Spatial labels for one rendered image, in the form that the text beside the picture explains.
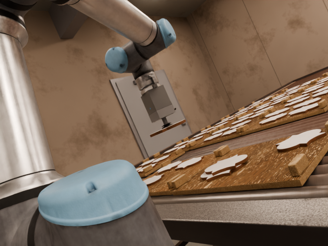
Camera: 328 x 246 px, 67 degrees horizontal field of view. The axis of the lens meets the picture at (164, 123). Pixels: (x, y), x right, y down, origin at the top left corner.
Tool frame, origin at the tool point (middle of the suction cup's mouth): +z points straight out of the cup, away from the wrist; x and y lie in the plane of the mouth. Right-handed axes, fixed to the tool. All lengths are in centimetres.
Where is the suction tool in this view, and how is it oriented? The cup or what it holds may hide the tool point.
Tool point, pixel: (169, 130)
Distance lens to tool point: 86.5
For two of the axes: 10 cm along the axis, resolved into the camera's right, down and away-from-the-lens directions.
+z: 4.1, 9.1, -0.1
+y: -3.6, 1.7, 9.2
